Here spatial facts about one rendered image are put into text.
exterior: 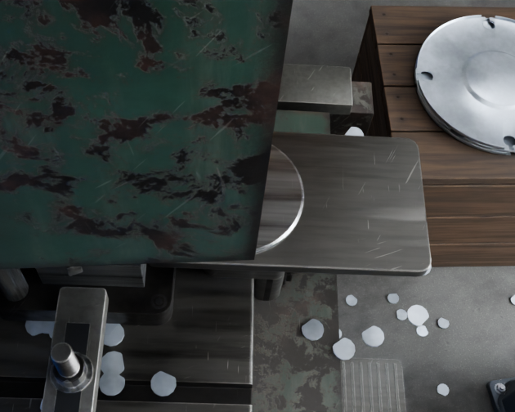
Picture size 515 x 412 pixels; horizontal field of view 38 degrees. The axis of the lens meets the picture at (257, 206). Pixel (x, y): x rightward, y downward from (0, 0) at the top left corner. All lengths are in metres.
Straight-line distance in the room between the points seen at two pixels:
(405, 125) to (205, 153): 1.04
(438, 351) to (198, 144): 1.27
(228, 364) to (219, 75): 0.48
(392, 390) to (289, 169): 0.67
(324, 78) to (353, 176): 0.27
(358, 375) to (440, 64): 0.55
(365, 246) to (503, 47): 0.82
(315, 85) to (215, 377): 0.40
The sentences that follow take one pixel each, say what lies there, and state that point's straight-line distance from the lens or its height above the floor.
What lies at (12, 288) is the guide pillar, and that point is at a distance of 0.66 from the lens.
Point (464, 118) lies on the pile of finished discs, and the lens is 1.29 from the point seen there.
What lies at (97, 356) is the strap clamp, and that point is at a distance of 0.63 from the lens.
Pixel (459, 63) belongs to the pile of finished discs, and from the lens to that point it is 1.36.
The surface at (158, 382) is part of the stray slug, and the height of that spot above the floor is 0.71.
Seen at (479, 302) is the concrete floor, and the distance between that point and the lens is 1.56.
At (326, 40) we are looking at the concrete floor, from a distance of 1.84.
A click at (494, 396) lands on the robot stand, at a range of 1.48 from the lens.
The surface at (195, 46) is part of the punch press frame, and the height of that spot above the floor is 1.20.
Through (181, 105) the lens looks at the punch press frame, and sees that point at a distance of 0.23.
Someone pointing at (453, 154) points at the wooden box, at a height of 0.35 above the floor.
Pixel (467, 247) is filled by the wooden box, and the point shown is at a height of 0.10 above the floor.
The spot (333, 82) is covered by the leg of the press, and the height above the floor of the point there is 0.64.
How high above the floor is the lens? 1.35
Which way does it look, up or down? 61 degrees down
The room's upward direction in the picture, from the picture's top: 8 degrees clockwise
